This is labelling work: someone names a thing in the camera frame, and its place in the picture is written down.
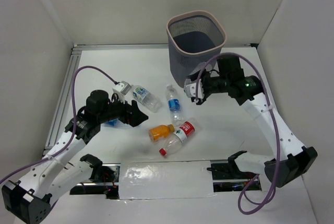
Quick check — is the red label water bottle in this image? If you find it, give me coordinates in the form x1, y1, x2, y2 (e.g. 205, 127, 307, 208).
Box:
159, 117, 198, 157

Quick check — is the clear white cap bottle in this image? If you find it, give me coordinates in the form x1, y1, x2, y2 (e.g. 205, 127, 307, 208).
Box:
191, 62, 212, 76

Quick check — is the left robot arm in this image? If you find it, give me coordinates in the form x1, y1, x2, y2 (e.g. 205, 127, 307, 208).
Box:
2, 90, 149, 223

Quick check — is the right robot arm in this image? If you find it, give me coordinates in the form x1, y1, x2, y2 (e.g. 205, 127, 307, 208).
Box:
184, 53, 318, 188

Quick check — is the grey mesh waste bin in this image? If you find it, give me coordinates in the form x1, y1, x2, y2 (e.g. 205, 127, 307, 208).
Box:
166, 10, 226, 87

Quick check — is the crushed blue cap bottle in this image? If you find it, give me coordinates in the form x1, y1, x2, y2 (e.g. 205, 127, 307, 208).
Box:
103, 119, 131, 129

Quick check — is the green white label bottle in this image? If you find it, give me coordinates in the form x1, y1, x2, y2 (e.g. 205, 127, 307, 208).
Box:
131, 85, 162, 113

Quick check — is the orange juice bottle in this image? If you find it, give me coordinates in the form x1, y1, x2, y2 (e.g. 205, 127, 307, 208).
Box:
148, 124, 175, 143

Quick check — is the blue label water bottle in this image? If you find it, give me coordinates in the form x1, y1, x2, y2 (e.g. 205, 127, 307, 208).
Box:
165, 84, 185, 126

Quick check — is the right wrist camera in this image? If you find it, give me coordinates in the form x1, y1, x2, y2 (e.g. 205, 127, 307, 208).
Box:
184, 80, 205, 102

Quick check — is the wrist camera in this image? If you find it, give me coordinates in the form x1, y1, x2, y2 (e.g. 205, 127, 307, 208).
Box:
112, 81, 131, 103
184, 80, 205, 102

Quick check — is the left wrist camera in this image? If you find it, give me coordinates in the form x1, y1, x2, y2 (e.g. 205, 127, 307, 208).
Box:
112, 81, 131, 103

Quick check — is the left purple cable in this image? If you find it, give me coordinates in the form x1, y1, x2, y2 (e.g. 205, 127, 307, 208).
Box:
0, 66, 118, 206

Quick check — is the aluminium frame rail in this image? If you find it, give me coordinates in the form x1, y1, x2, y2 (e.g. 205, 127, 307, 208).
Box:
45, 45, 263, 163

